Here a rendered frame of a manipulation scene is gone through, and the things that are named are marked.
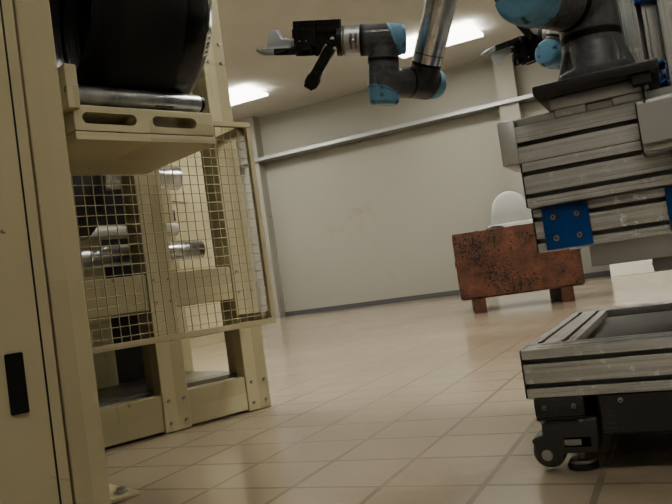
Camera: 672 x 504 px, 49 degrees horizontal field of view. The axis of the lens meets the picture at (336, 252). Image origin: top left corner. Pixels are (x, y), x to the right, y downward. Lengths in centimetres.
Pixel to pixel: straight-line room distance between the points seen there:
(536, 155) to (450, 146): 1066
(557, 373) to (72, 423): 83
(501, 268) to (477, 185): 562
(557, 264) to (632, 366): 514
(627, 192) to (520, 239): 498
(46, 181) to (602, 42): 104
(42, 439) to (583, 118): 109
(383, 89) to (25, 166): 99
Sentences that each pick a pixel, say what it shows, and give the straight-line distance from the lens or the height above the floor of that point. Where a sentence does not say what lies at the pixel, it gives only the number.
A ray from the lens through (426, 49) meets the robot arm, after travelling 187.
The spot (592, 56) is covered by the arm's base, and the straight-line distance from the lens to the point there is 153.
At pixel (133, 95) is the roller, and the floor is 90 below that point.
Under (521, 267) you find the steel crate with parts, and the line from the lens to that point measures 647.
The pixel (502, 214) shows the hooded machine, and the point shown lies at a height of 111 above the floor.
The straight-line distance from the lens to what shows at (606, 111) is 150.
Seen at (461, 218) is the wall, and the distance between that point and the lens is 1202.
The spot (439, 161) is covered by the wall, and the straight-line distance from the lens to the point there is 1219.
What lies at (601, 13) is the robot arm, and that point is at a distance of 156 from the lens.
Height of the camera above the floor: 39
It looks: 3 degrees up
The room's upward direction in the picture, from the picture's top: 8 degrees counter-clockwise
